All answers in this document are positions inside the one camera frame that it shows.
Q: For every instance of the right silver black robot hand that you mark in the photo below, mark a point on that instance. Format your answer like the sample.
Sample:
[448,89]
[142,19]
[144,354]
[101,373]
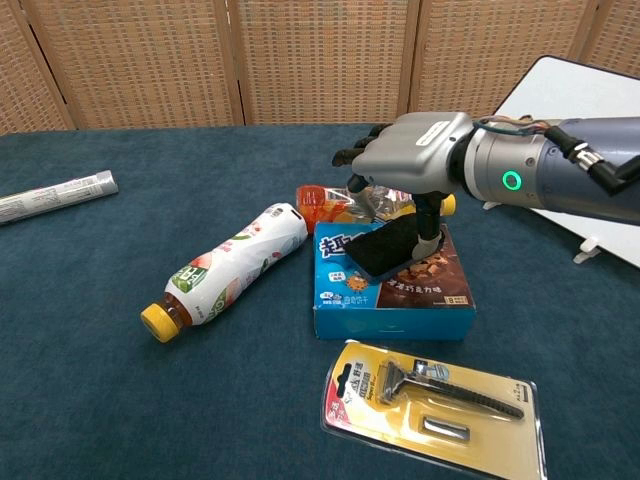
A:
[410,150]

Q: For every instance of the black sponge pad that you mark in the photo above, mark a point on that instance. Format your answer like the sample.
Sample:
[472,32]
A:
[382,245]

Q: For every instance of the clear orange label bottle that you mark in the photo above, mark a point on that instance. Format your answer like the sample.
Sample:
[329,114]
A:
[320,202]

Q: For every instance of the woven folding screen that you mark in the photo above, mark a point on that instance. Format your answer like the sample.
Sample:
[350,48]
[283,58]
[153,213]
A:
[320,60]

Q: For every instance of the white magnetic board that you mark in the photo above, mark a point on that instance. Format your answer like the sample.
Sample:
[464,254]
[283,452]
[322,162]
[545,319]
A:
[565,90]

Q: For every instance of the blue cookie box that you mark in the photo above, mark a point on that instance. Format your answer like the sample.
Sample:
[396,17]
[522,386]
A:
[400,320]

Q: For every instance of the white peach tea bottle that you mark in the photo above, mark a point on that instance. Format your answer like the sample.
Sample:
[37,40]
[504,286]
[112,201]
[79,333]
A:
[235,265]

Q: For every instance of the yellow razor blister pack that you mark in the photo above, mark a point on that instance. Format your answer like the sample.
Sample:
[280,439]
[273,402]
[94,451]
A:
[430,430]

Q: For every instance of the white silver toothpaste tube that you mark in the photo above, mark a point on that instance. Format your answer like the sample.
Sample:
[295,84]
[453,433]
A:
[55,196]

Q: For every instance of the dark blue table cloth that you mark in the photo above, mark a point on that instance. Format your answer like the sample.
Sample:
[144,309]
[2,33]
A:
[150,400]

